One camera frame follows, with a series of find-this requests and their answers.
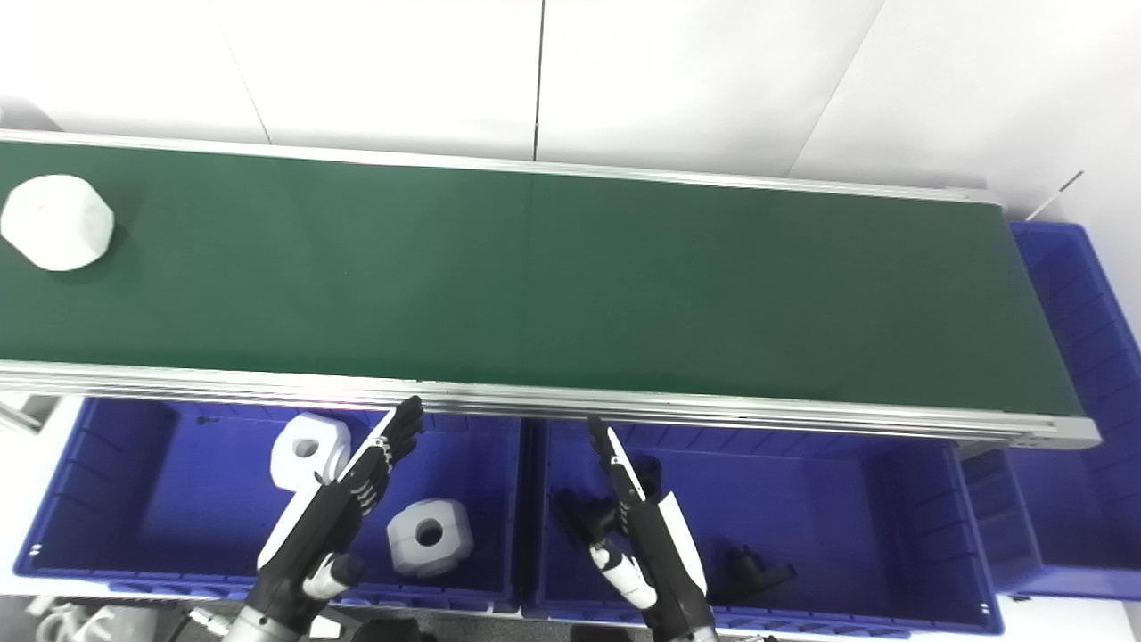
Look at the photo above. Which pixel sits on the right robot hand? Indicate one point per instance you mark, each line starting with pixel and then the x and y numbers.
pixel 660 553

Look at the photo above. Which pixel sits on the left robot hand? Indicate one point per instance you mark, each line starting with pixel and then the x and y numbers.
pixel 312 535

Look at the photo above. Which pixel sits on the white faceted plastic part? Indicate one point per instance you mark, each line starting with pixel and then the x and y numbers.
pixel 58 223

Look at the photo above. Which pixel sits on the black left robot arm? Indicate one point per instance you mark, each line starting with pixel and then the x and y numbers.
pixel 254 629

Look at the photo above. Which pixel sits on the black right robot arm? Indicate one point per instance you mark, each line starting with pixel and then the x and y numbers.
pixel 691 637

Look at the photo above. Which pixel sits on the white faceted part with hole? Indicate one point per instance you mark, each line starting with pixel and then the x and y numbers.
pixel 299 464
pixel 446 553

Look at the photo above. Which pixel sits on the black plastic part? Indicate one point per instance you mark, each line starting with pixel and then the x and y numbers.
pixel 579 526
pixel 753 575

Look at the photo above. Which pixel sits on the blue plastic bin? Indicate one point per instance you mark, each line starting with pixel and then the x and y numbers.
pixel 802 499
pixel 1096 357
pixel 178 499

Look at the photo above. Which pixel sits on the green conveyor belt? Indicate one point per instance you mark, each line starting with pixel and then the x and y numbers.
pixel 535 401
pixel 579 285

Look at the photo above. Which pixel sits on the aluminium conveyor leg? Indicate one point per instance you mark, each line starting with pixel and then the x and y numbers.
pixel 22 412

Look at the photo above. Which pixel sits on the black robot torso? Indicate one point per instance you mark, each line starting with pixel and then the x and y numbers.
pixel 392 631

